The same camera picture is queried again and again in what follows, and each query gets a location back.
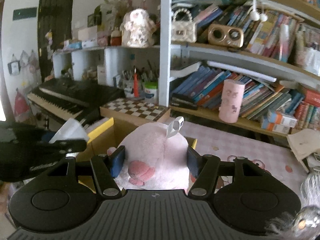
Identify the orange blue box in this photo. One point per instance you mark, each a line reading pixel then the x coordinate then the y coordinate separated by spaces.
pixel 279 118
pixel 265 124

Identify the black piano keyboard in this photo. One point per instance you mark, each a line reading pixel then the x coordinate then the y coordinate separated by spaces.
pixel 63 98

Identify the pink patterned cylinder cup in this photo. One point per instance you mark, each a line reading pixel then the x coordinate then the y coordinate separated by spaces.
pixel 231 100

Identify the white bookshelf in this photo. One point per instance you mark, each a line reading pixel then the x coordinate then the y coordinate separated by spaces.
pixel 224 57

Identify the yellow cardboard box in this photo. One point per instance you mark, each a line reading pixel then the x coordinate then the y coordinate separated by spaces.
pixel 105 139

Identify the orange blue box upper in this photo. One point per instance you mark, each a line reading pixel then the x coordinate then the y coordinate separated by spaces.
pixel 279 118

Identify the red book set box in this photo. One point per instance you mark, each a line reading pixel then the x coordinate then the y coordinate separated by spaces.
pixel 311 96

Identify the pile of papers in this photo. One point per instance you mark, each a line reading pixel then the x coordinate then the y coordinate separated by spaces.
pixel 304 144

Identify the white power adapter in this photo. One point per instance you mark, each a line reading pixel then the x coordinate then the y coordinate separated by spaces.
pixel 71 129

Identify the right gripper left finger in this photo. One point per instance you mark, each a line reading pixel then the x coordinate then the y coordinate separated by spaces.
pixel 105 169

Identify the pink plush pig toy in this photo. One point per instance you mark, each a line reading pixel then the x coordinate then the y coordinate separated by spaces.
pixel 155 158

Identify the cream quilted handbag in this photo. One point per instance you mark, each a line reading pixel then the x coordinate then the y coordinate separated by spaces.
pixel 183 31

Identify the wooden retro speaker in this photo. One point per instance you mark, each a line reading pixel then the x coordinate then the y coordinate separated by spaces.
pixel 226 36

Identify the pink cartoon table mat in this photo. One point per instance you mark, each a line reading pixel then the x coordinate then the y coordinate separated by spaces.
pixel 279 161

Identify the orange blue box lower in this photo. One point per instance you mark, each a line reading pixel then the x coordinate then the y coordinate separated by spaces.
pixel 265 124

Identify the white green cup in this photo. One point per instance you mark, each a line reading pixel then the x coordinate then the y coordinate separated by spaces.
pixel 151 92

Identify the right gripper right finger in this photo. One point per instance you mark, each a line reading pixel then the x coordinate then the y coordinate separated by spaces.
pixel 204 168

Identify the wooden chessboard box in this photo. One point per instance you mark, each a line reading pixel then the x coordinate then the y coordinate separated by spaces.
pixel 136 112

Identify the floral plush doll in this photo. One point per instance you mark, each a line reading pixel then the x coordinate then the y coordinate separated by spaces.
pixel 137 29

